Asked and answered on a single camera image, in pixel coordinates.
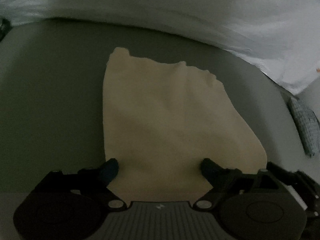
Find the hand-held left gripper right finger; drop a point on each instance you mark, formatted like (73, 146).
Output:
(210, 168)

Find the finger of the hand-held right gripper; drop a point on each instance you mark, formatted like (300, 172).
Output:
(300, 180)

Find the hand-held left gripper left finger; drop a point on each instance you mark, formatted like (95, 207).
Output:
(110, 168)

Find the cream long-sleeved shirt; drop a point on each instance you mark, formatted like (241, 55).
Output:
(170, 120)

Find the folded blue plaid shirt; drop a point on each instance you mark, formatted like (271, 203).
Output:
(306, 125)

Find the carrot-printed pale bed sheet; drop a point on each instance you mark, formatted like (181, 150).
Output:
(200, 10)

